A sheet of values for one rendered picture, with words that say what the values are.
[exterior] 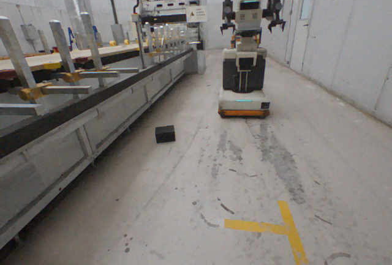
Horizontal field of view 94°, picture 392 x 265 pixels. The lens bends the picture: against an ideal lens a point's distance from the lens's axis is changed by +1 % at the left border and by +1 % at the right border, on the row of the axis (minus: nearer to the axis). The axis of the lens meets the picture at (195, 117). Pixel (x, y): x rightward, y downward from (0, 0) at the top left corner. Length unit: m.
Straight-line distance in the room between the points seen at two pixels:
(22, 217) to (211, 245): 1.03
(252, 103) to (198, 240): 1.63
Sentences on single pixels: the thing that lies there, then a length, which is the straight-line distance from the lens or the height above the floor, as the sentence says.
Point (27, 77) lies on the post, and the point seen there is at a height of 0.88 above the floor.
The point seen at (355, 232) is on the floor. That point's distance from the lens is 1.45.
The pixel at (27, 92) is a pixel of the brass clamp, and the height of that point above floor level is 0.82.
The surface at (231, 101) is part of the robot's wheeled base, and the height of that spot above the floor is 0.24.
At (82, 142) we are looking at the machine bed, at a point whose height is 0.30.
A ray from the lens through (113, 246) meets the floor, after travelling 1.29.
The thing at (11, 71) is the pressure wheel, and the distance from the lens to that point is 1.23.
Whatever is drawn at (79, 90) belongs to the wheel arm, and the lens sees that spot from 0.99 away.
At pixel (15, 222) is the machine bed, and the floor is 0.16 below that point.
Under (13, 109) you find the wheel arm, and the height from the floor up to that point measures 0.82.
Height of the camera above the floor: 1.02
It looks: 24 degrees down
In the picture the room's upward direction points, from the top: 3 degrees counter-clockwise
